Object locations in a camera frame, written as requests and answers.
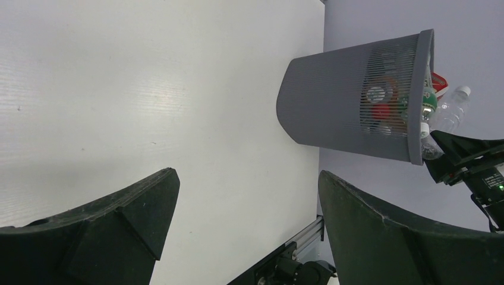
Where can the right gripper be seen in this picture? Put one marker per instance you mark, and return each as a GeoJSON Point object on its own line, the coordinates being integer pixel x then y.
{"type": "Point", "coordinates": [474, 162]}

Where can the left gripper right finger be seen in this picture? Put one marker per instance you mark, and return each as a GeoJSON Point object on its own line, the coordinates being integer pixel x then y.
{"type": "Point", "coordinates": [375, 242]}

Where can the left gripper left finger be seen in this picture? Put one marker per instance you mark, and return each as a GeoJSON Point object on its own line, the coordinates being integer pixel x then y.
{"type": "Point", "coordinates": [116, 239]}

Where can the clear crushed bottle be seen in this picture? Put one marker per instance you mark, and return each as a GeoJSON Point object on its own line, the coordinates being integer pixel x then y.
{"type": "Point", "coordinates": [450, 112]}

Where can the red cap red label bottle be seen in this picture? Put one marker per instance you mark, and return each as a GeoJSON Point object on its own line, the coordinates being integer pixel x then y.
{"type": "Point", "coordinates": [380, 112]}

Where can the grey mesh waste bin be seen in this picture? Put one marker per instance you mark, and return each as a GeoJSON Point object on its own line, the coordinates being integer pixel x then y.
{"type": "Point", "coordinates": [325, 99]}

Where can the green tinted bottle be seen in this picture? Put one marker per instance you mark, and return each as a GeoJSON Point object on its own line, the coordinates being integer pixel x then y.
{"type": "Point", "coordinates": [429, 100]}

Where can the amber tea bottle red label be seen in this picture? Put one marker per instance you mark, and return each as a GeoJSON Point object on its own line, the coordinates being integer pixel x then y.
{"type": "Point", "coordinates": [440, 84]}

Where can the aluminium frame rail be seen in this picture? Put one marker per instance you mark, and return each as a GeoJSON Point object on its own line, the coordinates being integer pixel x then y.
{"type": "Point", "coordinates": [314, 232]}

